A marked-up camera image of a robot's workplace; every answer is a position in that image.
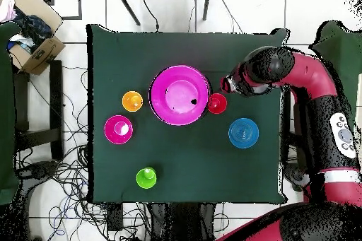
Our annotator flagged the cardboard box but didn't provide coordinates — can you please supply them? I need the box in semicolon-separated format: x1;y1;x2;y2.
7;0;66;76

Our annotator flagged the blue bowl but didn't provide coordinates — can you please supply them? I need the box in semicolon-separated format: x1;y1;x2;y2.
228;117;260;149

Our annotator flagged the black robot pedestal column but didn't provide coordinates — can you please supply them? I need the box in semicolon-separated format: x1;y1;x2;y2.
149;202;217;241

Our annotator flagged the black stool frame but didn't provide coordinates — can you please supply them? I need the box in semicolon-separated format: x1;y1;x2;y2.
12;59;64;161

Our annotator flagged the black power box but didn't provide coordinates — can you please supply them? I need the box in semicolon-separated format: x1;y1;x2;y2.
105;202;124;232

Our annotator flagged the tangle of black cables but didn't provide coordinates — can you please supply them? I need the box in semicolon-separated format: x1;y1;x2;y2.
15;65;152;241

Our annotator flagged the light green cup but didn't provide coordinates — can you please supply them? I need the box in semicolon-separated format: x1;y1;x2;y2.
135;166;158;190

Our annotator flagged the red cup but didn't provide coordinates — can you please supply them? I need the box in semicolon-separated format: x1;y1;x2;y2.
206;93;228;114

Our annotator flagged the black power cable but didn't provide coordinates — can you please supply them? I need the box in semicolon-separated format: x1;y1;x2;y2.
141;0;161;33

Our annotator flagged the dark grey chair base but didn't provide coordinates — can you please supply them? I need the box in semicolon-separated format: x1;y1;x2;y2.
15;160;60;188
283;163;310;192

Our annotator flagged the dark blue clothing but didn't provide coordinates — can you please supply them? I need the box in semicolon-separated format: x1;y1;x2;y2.
13;7;54;52

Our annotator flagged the small magenta bowl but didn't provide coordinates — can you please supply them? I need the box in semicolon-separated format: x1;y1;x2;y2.
103;114;134;145

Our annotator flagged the orange cup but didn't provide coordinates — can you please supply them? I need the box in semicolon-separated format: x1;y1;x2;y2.
122;90;144;112

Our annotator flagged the green cloth covered table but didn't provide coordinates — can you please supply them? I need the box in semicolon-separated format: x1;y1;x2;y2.
0;21;21;206
309;20;362;134

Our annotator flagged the dark green tablecloth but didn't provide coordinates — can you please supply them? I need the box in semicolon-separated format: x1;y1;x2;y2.
86;23;290;205

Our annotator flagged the large pink bowl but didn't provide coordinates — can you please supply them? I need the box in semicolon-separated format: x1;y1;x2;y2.
148;64;211;127

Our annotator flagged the pink cloth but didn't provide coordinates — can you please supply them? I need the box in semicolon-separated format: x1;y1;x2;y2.
0;0;18;23

